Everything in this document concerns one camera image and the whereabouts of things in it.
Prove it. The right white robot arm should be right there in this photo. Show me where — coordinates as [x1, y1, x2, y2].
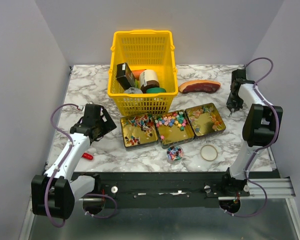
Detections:
[220, 69, 283, 196]

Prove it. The white brown jar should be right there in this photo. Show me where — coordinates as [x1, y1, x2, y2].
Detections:
[139, 69, 160, 94]

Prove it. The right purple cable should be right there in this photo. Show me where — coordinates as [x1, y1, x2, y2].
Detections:
[243, 57, 281, 173]

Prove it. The gold candy tin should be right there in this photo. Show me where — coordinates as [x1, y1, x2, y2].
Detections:
[120, 113, 159, 151]
[185, 103, 226, 140]
[154, 109, 195, 149]

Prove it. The gold jar lid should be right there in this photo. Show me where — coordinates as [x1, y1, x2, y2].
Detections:
[200, 144, 218, 162]

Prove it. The yellow plastic basket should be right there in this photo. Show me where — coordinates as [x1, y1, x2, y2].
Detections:
[107, 29, 178, 116]

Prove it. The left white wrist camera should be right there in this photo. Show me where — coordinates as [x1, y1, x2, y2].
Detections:
[80, 101, 93, 111]

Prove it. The orange carrot toy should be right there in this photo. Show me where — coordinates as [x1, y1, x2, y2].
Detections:
[131, 69, 146, 80]

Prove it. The clear plastic jar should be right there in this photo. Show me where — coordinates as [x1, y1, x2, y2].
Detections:
[166, 145, 184, 165]

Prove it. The aluminium rail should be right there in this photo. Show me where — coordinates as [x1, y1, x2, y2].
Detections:
[217, 177, 296, 201]

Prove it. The black box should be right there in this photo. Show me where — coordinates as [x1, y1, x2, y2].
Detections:
[116, 62, 136, 91]

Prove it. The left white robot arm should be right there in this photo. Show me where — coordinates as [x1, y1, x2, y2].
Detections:
[31, 103, 117, 222]

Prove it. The red small object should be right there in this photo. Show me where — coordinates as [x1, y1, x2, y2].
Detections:
[82, 153, 94, 161]

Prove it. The toy meat slice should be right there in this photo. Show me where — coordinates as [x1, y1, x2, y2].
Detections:
[178, 80, 221, 94]

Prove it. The black base frame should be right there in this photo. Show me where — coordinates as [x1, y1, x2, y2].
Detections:
[83, 172, 260, 209]

